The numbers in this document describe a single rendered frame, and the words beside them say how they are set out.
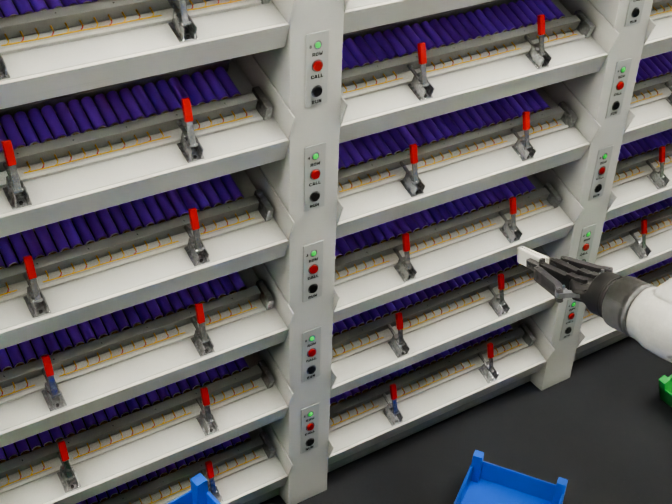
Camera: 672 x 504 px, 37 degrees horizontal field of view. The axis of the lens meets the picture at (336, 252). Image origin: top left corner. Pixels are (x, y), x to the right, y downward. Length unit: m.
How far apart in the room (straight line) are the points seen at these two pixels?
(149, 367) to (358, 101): 0.57
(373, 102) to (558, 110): 0.51
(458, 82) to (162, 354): 0.70
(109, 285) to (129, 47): 0.39
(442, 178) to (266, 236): 0.38
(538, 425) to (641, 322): 0.83
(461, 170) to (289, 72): 0.49
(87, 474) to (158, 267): 0.42
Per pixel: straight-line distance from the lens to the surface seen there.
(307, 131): 1.59
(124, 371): 1.72
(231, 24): 1.48
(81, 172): 1.49
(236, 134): 1.57
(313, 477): 2.11
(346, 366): 2.00
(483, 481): 2.22
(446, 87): 1.76
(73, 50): 1.40
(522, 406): 2.41
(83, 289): 1.59
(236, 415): 1.90
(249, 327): 1.79
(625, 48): 2.02
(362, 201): 1.77
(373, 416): 2.17
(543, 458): 2.30
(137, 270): 1.61
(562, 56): 1.93
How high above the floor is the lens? 1.63
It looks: 35 degrees down
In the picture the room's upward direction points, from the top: 2 degrees clockwise
